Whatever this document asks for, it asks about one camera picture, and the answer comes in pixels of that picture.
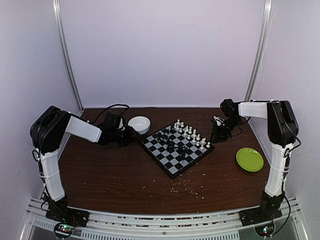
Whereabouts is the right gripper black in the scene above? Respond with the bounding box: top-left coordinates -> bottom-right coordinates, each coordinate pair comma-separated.
209,116 -> 242,143

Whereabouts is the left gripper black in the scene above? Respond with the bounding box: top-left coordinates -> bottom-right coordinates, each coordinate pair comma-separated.
111,125 -> 141,147

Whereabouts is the black white chessboard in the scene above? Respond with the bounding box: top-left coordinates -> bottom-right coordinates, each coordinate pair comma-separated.
138,119 -> 215,180

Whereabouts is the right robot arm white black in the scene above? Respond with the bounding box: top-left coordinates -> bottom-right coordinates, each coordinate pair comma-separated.
209,99 -> 299,198

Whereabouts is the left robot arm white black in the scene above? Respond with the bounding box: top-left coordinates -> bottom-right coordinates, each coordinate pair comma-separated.
30,105 -> 140,202

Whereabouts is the black chess pieces pile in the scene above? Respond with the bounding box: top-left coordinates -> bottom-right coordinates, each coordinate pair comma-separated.
154,126 -> 192,162

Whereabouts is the white ceramic bowl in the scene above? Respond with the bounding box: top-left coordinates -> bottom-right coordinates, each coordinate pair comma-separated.
128,116 -> 151,135

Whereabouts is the green plate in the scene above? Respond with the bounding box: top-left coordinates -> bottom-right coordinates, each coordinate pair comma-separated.
236,147 -> 264,172

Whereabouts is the white rook corner piece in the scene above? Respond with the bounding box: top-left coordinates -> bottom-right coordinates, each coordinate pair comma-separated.
176,119 -> 181,127

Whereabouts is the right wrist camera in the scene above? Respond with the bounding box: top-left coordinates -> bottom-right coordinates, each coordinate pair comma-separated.
210,116 -> 224,126

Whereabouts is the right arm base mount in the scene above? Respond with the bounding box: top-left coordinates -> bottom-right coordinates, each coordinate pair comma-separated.
239,195 -> 284,227

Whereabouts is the right aluminium corner post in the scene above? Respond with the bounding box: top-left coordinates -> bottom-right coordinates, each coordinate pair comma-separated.
245,0 -> 274,101

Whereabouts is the aluminium corner post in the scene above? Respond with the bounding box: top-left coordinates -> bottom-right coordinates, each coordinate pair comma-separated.
245,0 -> 274,101
52,0 -> 84,112

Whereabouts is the aluminium front rail frame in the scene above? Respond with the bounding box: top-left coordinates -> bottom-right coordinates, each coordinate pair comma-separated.
21,196 -> 305,240

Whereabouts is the left aluminium corner post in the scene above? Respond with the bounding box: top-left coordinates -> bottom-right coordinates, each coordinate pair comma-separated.
52,0 -> 84,112

